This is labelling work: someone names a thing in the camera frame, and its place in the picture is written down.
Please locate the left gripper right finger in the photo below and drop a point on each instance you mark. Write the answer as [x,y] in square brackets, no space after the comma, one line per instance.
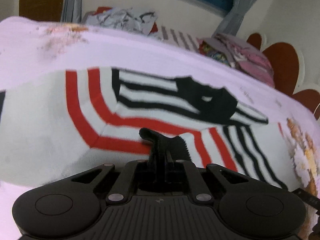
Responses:
[197,189]

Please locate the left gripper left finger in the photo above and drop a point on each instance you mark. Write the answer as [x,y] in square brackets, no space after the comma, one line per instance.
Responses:
[125,182]

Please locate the striped knit sweater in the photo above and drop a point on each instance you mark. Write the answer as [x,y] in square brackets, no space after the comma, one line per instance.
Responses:
[70,121]

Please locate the crumpled grey clothes pile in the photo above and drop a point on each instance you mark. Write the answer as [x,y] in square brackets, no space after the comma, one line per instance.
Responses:
[138,21]

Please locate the red and white headboard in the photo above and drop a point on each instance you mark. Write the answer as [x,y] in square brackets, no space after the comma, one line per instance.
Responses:
[289,72]

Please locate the stack of folded pink bedding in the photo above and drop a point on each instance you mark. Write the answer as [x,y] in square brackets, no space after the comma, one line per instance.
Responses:
[249,59]

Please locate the colourful patterned cloth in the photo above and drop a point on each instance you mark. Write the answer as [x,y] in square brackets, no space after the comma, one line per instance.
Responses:
[216,50]

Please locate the grey striped mattress cover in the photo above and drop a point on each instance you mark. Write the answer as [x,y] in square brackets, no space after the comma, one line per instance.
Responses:
[175,38]

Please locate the pink floral bed sheet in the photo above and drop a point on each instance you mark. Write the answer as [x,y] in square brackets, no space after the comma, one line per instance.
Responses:
[31,50]

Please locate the left grey curtain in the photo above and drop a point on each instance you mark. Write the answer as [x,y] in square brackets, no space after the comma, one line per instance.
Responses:
[71,11]

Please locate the grey curtain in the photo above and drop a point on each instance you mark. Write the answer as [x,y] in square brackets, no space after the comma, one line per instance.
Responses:
[233,20]
[71,11]

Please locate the right grey curtain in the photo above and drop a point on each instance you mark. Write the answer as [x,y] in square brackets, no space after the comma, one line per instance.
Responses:
[233,20]

